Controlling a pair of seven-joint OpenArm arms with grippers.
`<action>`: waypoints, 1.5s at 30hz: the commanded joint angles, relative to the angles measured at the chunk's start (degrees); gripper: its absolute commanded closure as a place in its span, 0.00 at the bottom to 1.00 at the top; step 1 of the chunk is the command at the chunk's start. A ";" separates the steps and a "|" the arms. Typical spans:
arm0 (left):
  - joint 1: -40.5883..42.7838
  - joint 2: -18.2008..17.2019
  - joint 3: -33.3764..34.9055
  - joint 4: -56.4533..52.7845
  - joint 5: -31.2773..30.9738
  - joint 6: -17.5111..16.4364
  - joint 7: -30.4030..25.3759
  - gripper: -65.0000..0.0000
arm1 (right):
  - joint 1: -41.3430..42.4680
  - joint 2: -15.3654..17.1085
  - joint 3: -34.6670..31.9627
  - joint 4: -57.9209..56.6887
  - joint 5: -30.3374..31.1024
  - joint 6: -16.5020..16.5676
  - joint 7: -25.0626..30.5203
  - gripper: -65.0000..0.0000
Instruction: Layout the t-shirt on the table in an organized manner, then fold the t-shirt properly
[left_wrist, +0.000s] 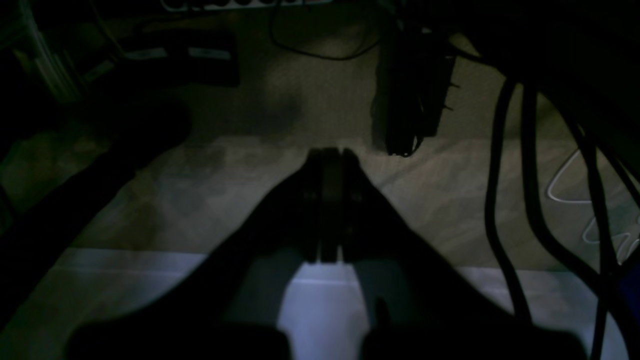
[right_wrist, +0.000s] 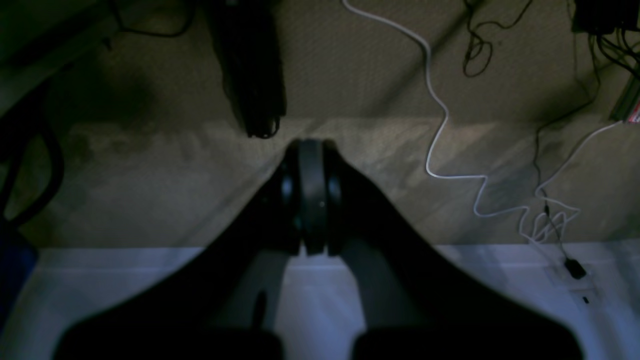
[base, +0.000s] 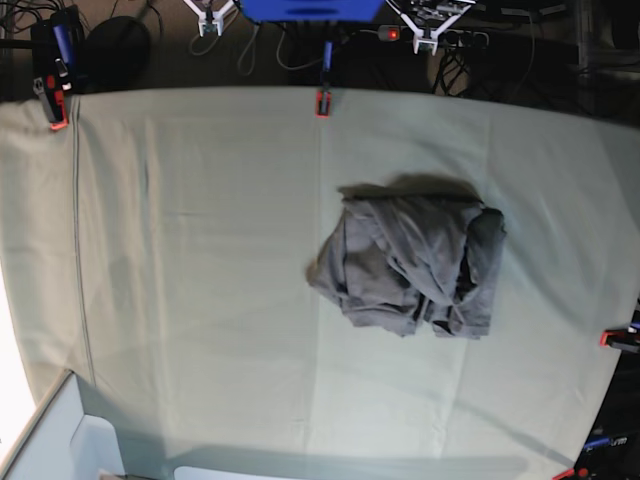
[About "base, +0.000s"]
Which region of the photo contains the white storage bin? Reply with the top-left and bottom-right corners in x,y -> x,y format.
1,370 -> 126,479

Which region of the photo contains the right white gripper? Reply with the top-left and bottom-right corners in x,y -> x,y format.
183,0 -> 235,37

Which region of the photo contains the grey t-shirt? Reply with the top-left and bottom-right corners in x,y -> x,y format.
306,194 -> 506,339

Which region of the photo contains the white looped cable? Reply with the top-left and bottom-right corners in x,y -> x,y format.
188,19 -> 331,76

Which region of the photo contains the red black clamp right edge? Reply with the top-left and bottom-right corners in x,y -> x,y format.
600,324 -> 640,354

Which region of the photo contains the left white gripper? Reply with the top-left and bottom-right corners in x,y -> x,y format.
387,0 -> 475,54

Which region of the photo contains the red clamp bottom right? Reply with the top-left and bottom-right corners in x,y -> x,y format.
552,467 -> 590,480

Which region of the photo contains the black round base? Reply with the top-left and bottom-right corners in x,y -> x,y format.
82,16 -> 151,91

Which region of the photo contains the red black clamp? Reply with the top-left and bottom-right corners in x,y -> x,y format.
30,8 -> 76,130
315,40 -> 333,118

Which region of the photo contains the red black clamp top left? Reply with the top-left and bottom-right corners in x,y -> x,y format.
30,8 -> 76,130

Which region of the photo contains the red black clamp top centre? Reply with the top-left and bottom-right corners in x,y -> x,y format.
315,40 -> 333,118

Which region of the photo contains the black power strip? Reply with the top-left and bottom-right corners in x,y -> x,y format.
375,23 -> 490,50

